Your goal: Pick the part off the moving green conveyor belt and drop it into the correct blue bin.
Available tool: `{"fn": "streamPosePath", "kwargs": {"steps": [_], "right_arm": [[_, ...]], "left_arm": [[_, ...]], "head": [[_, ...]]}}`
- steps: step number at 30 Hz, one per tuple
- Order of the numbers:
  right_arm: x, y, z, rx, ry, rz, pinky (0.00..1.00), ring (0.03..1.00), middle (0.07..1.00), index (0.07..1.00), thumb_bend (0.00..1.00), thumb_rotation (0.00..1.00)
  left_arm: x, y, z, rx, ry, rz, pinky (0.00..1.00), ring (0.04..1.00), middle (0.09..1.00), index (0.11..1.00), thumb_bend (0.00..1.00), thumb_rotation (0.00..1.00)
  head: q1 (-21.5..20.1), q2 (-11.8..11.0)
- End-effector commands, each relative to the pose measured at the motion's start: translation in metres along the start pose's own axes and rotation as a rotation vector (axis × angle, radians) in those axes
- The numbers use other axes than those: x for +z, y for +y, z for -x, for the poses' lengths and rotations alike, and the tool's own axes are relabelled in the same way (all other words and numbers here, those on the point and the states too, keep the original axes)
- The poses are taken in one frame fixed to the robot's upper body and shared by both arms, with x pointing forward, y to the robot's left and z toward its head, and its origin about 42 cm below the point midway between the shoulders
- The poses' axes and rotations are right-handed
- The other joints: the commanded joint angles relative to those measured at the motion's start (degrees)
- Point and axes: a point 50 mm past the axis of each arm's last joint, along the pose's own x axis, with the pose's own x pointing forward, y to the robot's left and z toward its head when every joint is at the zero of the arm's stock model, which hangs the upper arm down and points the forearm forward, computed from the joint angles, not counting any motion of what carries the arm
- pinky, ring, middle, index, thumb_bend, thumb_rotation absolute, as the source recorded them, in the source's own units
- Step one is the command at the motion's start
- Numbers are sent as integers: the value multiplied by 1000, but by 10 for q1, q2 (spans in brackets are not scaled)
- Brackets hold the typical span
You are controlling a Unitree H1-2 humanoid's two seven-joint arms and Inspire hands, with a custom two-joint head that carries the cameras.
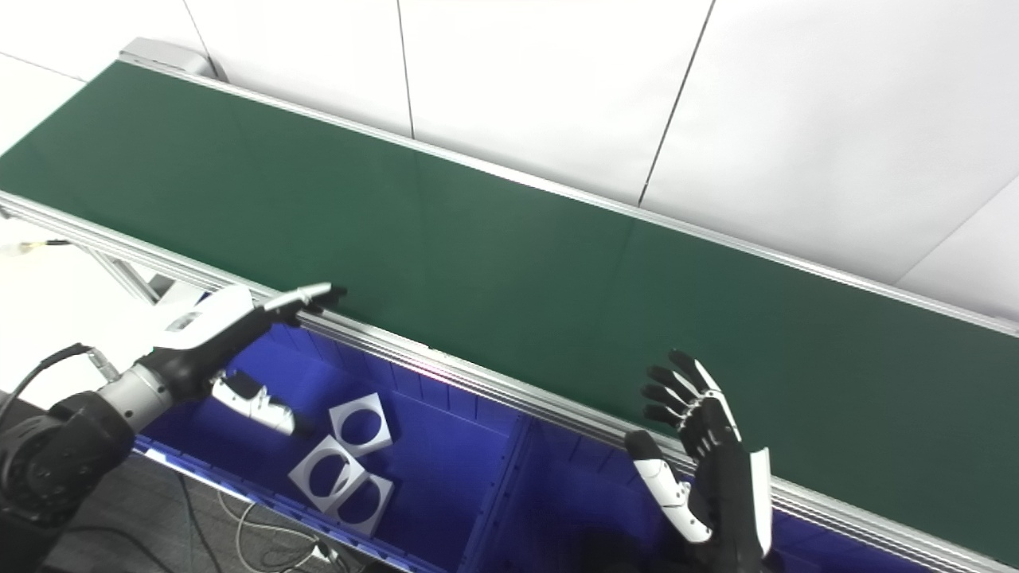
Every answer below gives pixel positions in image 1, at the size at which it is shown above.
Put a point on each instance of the blue plastic bin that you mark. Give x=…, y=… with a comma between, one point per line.
x=446, y=461
x=581, y=493

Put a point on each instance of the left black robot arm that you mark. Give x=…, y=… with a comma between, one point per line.
x=64, y=454

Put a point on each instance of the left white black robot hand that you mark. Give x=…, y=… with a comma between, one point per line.
x=207, y=322

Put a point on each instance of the white square part round hole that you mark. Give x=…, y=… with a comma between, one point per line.
x=341, y=414
x=301, y=476
x=384, y=497

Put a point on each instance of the grey conveyor end housing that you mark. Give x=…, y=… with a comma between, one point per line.
x=163, y=54

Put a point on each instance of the aluminium conveyor leg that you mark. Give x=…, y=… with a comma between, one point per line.
x=131, y=278

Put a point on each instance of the green conveyor belt aluminium frame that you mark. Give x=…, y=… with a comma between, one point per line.
x=517, y=263

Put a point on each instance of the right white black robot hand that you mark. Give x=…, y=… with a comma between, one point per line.
x=724, y=493

